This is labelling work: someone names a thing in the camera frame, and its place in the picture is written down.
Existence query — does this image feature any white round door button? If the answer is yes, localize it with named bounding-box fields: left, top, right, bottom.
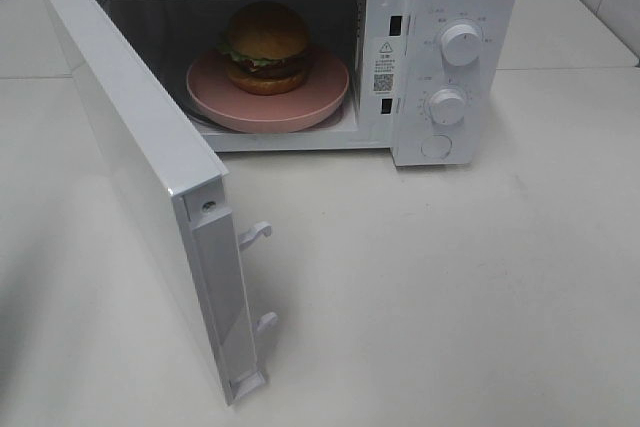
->
left=421, top=135, right=452, bottom=160

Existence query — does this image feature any white microwave door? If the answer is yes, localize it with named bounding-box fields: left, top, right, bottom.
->
left=44, top=0, right=277, bottom=403

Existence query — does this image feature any pink round plate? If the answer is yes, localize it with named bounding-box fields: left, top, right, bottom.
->
left=186, top=47, right=349, bottom=134

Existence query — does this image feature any burger with lettuce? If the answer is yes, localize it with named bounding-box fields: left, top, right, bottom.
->
left=218, top=1, right=311, bottom=96

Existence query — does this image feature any glass microwave turntable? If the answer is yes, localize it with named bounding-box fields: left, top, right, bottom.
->
left=188, top=109, right=215, bottom=127

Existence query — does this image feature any white lower microwave knob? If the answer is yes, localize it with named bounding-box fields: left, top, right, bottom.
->
left=428, top=88, right=467, bottom=126

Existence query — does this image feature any white microwave knob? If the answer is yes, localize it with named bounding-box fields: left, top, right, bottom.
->
left=439, top=20, right=482, bottom=67
left=428, top=88, right=467, bottom=126

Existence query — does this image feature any white warning label sticker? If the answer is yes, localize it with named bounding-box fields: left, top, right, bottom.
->
left=371, top=37, right=400, bottom=95

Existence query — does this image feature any white microwave oven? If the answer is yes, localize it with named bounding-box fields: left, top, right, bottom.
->
left=96, top=0, right=514, bottom=166

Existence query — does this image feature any white upper microwave knob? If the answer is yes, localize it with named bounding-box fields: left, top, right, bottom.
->
left=439, top=20, right=482, bottom=67

